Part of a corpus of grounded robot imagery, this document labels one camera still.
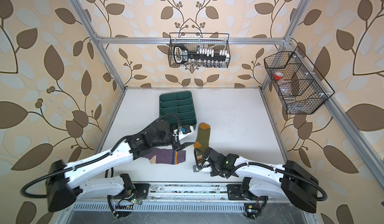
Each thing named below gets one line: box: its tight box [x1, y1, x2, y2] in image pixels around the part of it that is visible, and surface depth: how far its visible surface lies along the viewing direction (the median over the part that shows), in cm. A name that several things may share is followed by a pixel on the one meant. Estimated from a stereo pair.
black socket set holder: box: [173, 44, 230, 67], surface depth 86 cm
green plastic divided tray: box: [159, 91, 198, 130], surface depth 105 cm
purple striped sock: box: [141, 148, 186, 165], surface depth 87 cm
